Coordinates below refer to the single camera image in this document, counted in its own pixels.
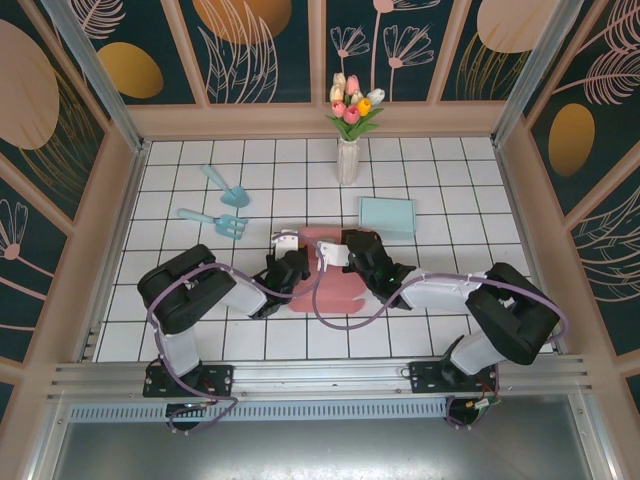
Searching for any pink cloth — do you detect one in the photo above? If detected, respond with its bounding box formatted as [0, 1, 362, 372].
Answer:
[289, 224, 381, 316]

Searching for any teal garden hand fork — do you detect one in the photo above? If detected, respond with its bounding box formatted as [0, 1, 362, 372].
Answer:
[178, 207, 250, 242]

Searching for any teal garden trowel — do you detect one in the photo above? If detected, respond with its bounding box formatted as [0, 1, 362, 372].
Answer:
[201, 164, 251, 209]

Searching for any white ribbed vase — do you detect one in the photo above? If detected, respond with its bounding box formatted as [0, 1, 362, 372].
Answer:
[335, 137, 362, 187]

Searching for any artificial tulip bouquet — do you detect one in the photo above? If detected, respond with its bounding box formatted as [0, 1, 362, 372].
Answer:
[324, 72, 386, 144]

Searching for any grey metal sheet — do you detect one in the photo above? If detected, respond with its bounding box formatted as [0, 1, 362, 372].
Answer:
[29, 394, 616, 480]

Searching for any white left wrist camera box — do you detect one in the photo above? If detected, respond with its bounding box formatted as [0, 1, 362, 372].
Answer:
[271, 229, 301, 259]

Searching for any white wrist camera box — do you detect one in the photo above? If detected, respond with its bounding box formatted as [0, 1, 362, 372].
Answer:
[271, 229, 301, 259]
[317, 241, 352, 274]

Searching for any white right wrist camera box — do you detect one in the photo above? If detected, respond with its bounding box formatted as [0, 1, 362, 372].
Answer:
[317, 241, 352, 274]

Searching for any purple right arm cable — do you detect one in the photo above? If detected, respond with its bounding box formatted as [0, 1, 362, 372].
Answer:
[311, 249, 572, 431]

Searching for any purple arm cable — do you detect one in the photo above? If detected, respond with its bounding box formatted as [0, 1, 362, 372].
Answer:
[311, 249, 572, 431]
[148, 230, 322, 436]

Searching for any aluminium mounting rail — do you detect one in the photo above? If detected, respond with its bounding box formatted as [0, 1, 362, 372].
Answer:
[47, 353, 594, 401]

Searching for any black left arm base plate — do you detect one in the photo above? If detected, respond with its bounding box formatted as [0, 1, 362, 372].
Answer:
[143, 363, 235, 399]

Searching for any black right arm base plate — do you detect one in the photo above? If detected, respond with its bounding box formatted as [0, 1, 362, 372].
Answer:
[408, 360, 503, 396]

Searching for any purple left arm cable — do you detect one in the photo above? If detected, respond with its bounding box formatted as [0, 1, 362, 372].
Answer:
[148, 230, 322, 436]

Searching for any grey slotted cable duct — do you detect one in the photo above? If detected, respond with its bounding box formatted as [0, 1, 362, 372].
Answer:
[67, 399, 451, 424]

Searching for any aluminium table edge rail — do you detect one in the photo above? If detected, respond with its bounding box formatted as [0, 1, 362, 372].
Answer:
[77, 142, 151, 364]
[492, 142, 566, 357]

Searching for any aluminium frame post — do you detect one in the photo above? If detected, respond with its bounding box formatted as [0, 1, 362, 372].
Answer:
[489, 0, 586, 147]
[39, 0, 151, 154]

